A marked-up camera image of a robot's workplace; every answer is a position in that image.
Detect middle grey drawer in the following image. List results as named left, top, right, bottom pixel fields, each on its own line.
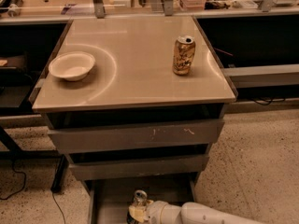
left=69, top=155, right=209, bottom=180

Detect grey drawer cabinet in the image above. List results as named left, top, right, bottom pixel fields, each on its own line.
left=28, top=15, right=238, bottom=224

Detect grey metal post middle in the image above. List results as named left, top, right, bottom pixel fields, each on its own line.
left=164, top=0, right=173, bottom=16

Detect black floor cable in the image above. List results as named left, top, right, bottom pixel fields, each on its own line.
left=0, top=159, right=67, bottom=224

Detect white bowl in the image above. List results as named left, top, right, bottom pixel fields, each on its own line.
left=49, top=51, right=95, bottom=81

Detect black table leg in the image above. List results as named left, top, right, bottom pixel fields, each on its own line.
left=50, top=156, right=68, bottom=193

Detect gold crumpled soda can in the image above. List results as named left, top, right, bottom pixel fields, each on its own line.
left=172, top=35, right=196, bottom=76

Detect top grey drawer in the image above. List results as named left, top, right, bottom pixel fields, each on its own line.
left=49, top=119, right=224, bottom=154

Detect black tool on bench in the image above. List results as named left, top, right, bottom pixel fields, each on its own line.
left=0, top=0, right=23, bottom=17

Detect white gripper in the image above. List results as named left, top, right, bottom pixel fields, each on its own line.
left=129, top=200, right=167, bottom=224

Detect silver blue redbull can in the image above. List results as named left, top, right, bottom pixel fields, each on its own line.
left=126, top=189, right=148, bottom=224

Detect grey metal post left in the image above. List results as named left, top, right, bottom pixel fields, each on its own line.
left=93, top=0, right=105, bottom=19

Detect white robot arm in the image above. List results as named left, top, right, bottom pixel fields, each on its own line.
left=127, top=200, right=264, bottom=224

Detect open bottom grey drawer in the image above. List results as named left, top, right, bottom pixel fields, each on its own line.
left=87, top=174, right=196, bottom=224

